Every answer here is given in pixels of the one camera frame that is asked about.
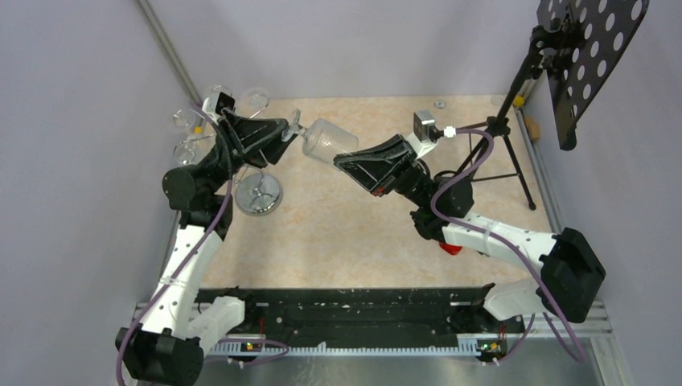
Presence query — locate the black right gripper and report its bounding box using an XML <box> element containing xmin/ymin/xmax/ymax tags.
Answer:
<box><xmin>335</xmin><ymin>134</ymin><xmax>432</xmax><ymax>209</ymax></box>

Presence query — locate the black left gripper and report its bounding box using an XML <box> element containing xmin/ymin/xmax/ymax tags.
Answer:
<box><xmin>200</xmin><ymin>106</ymin><xmax>300</xmax><ymax>195</ymax></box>

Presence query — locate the cut pattern stemmed glass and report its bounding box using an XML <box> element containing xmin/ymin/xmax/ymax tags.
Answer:
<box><xmin>281</xmin><ymin>109</ymin><xmax>359</xmax><ymax>166</ymax></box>

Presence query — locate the clear plain wine glass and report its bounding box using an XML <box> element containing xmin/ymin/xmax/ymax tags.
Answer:
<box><xmin>240</xmin><ymin>87</ymin><xmax>269</xmax><ymax>117</ymax></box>

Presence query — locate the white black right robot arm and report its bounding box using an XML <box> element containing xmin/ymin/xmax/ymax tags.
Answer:
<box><xmin>333</xmin><ymin>134</ymin><xmax>606</xmax><ymax>331</ymax></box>

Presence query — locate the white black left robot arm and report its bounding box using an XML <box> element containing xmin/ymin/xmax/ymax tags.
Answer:
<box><xmin>115</xmin><ymin>117</ymin><xmax>293</xmax><ymax>385</ymax></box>

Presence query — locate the chrome wine glass rack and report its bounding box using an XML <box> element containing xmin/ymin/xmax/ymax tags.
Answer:
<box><xmin>180</xmin><ymin>105</ymin><xmax>283</xmax><ymax>216</ymax></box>

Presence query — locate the clear hanging wine glass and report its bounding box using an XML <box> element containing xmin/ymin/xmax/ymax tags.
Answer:
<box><xmin>168</xmin><ymin>109</ymin><xmax>201</xmax><ymax>135</ymax></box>
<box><xmin>174</xmin><ymin>140</ymin><xmax>206</xmax><ymax>166</ymax></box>

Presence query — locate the red toy block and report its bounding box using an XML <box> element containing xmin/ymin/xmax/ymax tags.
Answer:
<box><xmin>438</xmin><ymin>242</ymin><xmax>462</xmax><ymax>256</ymax></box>

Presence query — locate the black tripod stand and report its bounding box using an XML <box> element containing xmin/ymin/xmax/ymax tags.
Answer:
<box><xmin>437</xmin><ymin>23</ymin><xmax>573</xmax><ymax>211</ymax></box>

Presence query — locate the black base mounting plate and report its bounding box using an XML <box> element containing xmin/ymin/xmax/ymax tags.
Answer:
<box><xmin>195</xmin><ymin>287</ymin><xmax>525</xmax><ymax>349</ymax></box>

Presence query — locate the black perforated stand plate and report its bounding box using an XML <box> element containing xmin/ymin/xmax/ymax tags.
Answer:
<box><xmin>536</xmin><ymin>0</ymin><xmax>650</xmax><ymax>151</ymax></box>

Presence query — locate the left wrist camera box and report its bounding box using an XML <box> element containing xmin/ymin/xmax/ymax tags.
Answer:
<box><xmin>202</xmin><ymin>91</ymin><xmax>236</xmax><ymax>122</ymax></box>

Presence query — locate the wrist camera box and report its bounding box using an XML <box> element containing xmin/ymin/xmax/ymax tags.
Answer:
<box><xmin>413</xmin><ymin>110</ymin><xmax>457</xmax><ymax>143</ymax></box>
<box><xmin>202</xmin><ymin>91</ymin><xmax>236</xmax><ymax>122</ymax></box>

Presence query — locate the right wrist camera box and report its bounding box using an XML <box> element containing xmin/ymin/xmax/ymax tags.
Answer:
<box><xmin>413</xmin><ymin>110</ymin><xmax>457</xmax><ymax>143</ymax></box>

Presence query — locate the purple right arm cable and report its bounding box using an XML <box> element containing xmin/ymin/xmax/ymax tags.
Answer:
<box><xmin>429</xmin><ymin>127</ymin><xmax>587</xmax><ymax>364</ymax></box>

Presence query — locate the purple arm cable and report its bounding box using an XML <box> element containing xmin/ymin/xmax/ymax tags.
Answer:
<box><xmin>429</xmin><ymin>127</ymin><xmax>587</xmax><ymax>364</ymax></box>
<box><xmin>116</xmin><ymin>101</ymin><xmax>291</xmax><ymax>386</ymax></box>

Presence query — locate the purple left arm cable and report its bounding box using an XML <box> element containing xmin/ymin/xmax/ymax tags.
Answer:
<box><xmin>116</xmin><ymin>101</ymin><xmax>291</xmax><ymax>386</ymax></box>

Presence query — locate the aluminium corner frame post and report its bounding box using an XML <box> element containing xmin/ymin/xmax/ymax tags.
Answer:
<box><xmin>132</xmin><ymin>0</ymin><xmax>202</xmax><ymax>104</ymax></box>

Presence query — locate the white cable duct strip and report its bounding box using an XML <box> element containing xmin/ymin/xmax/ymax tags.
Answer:
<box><xmin>209</xmin><ymin>339</ymin><xmax>481</xmax><ymax>357</ymax></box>

